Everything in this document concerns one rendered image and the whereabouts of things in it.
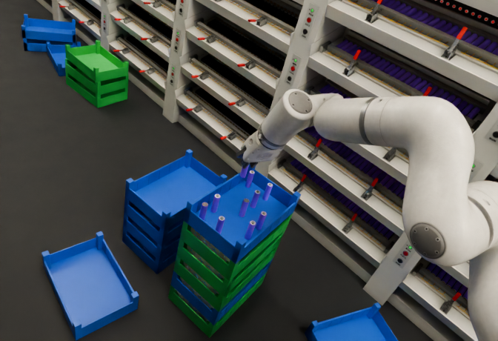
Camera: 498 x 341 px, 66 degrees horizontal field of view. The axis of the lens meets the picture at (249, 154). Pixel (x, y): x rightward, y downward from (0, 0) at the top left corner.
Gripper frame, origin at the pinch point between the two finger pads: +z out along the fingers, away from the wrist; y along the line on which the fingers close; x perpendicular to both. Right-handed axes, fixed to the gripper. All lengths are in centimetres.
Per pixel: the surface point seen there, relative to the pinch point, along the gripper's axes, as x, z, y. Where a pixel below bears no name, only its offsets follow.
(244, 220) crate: -15.1, 9.8, -1.4
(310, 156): 11, 26, 42
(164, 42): 102, 67, 2
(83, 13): 168, 119, -34
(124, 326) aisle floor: -35, 45, -35
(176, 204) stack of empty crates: -0.1, 34.5, -14.8
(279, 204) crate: -10.8, 11.8, 12.7
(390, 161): -5, -2, 52
